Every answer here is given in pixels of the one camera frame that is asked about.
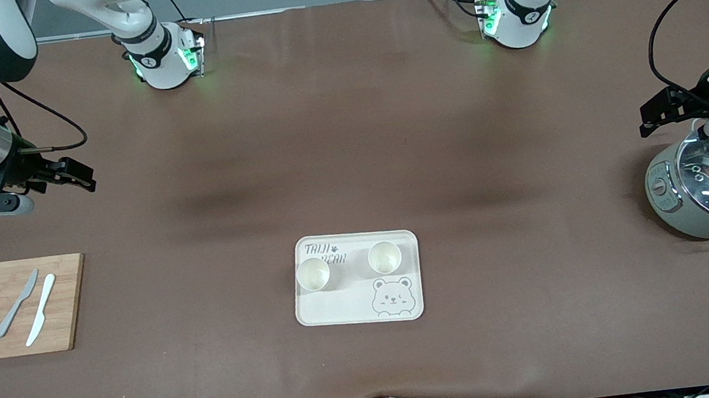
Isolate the white plastic knife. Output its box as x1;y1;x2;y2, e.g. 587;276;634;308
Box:
19;273;63;348

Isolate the white plastic cup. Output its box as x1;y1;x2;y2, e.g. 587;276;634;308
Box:
366;239;404;278
294;256;334;295

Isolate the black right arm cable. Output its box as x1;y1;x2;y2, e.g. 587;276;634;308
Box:
0;73;90;159

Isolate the white tray with bear print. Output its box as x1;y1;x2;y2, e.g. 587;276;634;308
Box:
288;226;427;332

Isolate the brown table mat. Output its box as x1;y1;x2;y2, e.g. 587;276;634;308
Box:
0;0;709;398

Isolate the wooden cutting board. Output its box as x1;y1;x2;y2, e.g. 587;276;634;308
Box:
0;252;94;359

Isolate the grey plastic knife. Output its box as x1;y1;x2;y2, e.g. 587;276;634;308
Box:
0;269;46;338

